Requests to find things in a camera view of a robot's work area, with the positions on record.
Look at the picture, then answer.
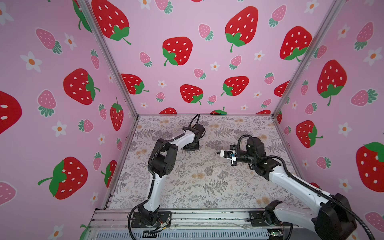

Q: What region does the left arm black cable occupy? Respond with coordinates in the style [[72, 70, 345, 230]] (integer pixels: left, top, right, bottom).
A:
[[127, 113, 201, 240]]

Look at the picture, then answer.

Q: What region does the aluminium corner post right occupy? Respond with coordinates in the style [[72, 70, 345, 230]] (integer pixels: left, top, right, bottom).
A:
[[272, 0, 346, 120]]

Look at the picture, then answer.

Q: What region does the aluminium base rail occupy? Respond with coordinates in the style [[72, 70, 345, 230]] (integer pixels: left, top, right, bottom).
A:
[[89, 208, 289, 240]]

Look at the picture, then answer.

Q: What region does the aluminium corner post left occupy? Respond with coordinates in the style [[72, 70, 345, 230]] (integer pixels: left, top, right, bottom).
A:
[[79, 0, 139, 119]]

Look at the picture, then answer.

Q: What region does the aluminium corner post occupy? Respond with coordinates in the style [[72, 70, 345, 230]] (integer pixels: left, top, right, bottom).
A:
[[272, 0, 346, 120], [79, 0, 139, 119]]

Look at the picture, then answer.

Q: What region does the large perforated metal keyring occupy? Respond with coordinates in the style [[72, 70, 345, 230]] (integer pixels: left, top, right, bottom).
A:
[[211, 154, 218, 171]]

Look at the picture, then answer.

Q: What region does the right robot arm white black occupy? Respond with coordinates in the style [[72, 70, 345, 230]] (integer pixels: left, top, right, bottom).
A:
[[217, 135, 357, 240]]

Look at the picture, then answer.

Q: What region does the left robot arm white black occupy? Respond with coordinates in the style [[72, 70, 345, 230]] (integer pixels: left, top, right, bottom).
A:
[[138, 124, 205, 225]]

